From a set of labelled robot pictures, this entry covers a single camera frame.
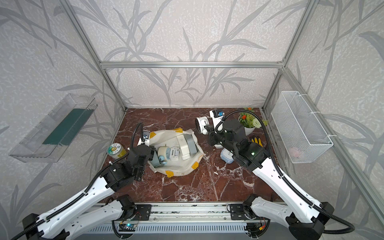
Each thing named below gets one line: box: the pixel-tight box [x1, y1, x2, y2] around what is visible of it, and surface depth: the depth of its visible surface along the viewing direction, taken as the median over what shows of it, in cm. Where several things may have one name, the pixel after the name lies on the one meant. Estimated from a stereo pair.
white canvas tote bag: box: [148, 128, 206, 176], surface depth 81 cm
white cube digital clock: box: [169, 147, 180, 161], surface depth 93 cm
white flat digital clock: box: [176, 134, 190, 161], surface depth 88 cm
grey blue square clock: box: [183, 134, 198, 156], surface depth 86 cm
